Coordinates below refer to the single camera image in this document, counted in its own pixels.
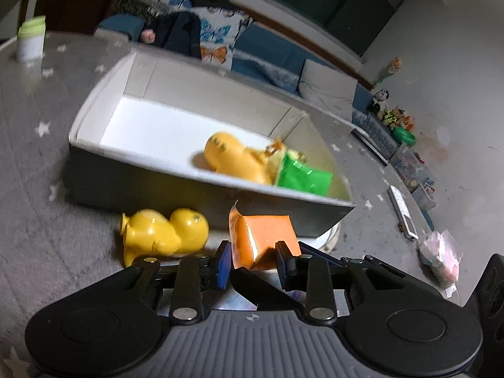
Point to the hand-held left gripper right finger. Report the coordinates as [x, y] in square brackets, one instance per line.
[281, 263]

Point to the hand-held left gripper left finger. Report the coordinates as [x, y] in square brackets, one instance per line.
[224, 264]

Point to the orange packet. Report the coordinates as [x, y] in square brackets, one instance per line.
[260, 232]

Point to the white cardboard box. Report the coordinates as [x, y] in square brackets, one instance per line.
[157, 126]

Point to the black packet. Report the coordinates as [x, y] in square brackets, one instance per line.
[260, 289]

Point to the pale purple printed packet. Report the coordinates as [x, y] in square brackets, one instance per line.
[244, 304]

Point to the white round lid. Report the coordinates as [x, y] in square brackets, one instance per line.
[331, 240]

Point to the pink white plastic bag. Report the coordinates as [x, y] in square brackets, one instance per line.
[441, 258]

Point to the yellow duck toy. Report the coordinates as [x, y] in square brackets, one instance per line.
[149, 236]
[228, 153]

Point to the green packet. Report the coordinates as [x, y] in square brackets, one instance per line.
[303, 177]

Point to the small yellow orange toy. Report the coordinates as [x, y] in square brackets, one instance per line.
[277, 158]

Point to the small printed box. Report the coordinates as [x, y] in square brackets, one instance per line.
[424, 197]

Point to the clear plastic storage bin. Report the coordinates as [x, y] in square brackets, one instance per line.
[411, 165]

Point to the grey striped blanket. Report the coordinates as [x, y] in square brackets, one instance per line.
[374, 134]

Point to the green bowl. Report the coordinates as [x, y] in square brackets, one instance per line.
[405, 136]

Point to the grey cushion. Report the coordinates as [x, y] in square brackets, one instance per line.
[327, 86]

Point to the orange plush toys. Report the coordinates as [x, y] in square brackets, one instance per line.
[395, 117]

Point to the panda plush toy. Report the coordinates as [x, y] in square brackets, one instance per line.
[378, 99]

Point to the blue sofa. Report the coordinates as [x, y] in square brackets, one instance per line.
[267, 55]

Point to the grey star-print tablecloth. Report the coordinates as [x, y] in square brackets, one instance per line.
[39, 165]

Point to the orange green plush toy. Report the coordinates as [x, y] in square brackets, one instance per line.
[391, 67]

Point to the butterfly print pillow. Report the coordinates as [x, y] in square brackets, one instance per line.
[214, 35]

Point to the black clothing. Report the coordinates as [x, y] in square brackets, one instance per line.
[181, 33]

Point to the white bottle with green lid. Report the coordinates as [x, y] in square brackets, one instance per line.
[30, 43]

